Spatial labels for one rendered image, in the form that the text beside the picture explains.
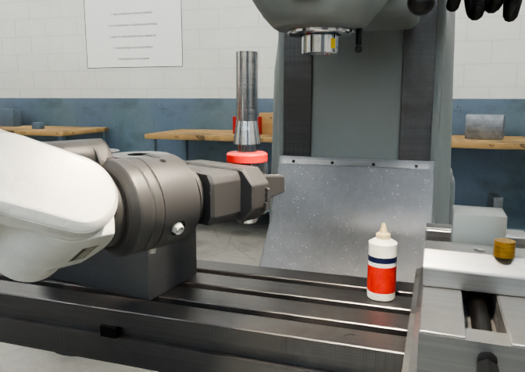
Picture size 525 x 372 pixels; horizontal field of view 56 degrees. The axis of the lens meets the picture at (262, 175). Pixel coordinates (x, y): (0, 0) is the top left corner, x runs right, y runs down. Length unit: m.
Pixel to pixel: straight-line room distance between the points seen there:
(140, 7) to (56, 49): 1.18
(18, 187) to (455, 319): 0.41
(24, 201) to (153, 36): 5.29
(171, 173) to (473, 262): 0.35
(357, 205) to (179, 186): 0.61
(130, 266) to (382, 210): 0.50
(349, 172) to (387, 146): 0.09
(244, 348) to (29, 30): 6.10
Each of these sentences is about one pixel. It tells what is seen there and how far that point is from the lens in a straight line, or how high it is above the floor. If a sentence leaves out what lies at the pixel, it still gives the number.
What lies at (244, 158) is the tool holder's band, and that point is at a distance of 0.55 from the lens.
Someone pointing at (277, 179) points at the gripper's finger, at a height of 1.13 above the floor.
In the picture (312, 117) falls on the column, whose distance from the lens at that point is 1.06.
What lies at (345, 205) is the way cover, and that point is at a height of 1.01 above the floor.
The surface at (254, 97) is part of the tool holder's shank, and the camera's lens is 0.56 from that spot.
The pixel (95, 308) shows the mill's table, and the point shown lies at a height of 0.94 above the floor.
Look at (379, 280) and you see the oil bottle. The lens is 0.73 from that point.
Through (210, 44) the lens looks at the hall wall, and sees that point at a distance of 5.33.
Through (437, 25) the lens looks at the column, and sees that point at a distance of 1.04.
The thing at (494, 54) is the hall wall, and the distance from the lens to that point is 4.91.
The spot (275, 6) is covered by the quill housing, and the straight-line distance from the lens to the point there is 0.61.
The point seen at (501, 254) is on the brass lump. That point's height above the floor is 1.05.
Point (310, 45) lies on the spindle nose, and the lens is 0.66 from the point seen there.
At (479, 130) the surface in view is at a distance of 4.36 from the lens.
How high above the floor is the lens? 1.23
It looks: 9 degrees down
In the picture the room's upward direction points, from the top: straight up
